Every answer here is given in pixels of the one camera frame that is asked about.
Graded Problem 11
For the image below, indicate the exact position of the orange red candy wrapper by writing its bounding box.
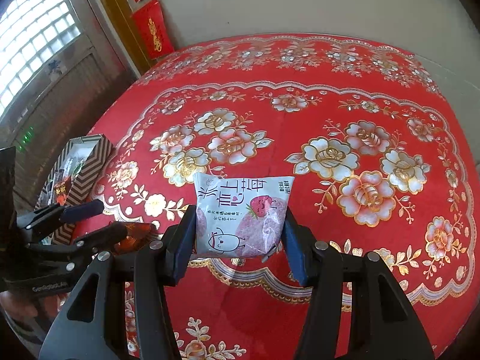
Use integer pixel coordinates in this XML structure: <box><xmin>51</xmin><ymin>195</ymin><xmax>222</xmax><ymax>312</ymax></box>
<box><xmin>113</xmin><ymin>222</ymin><xmax>157</xmax><ymax>254</ymax></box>

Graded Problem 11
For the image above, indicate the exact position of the white strawberry snack packet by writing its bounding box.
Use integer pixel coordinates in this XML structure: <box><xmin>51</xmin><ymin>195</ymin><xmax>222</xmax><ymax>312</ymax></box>
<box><xmin>193</xmin><ymin>173</ymin><xmax>295</xmax><ymax>258</ymax></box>

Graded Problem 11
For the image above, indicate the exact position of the red gold snack packet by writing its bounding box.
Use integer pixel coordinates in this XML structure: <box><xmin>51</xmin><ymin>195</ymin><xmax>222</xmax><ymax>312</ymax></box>
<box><xmin>54</xmin><ymin>176</ymin><xmax>72</xmax><ymax>206</ymax></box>

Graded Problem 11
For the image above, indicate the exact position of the person's left hand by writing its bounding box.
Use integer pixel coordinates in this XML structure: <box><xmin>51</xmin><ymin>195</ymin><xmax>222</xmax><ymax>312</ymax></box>
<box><xmin>1</xmin><ymin>291</ymin><xmax>60</xmax><ymax>345</ymax></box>

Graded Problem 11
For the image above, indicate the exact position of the striped cardboard box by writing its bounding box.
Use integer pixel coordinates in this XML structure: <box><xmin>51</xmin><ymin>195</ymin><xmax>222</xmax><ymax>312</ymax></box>
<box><xmin>35</xmin><ymin>134</ymin><xmax>116</xmax><ymax>246</ymax></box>

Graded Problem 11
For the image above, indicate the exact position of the red floral tablecloth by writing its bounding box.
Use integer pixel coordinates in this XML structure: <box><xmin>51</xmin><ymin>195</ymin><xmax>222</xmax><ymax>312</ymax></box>
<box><xmin>76</xmin><ymin>34</ymin><xmax>479</xmax><ymax>354</ymax></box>

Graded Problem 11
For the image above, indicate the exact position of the barred window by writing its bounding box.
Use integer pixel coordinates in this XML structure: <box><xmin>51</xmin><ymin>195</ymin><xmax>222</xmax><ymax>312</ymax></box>
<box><xmin>1</xmin><ymin>0</ymin><xmax>80</xmax><ymax>112</ymax></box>

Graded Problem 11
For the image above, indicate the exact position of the lower red paper decoration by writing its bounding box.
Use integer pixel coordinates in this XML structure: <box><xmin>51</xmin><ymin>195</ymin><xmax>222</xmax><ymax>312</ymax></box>
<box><xmin>132</xmin><ymin>0</ymin><xmax>174</xmax><ymax>59</ymax></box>

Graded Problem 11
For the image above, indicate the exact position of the wooden door frame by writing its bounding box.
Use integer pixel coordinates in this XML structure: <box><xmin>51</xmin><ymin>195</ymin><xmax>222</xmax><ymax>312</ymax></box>
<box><xmin>100</xmin><ymin>0</ymin><xmax>154</xmax><ymax>76</ymax></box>

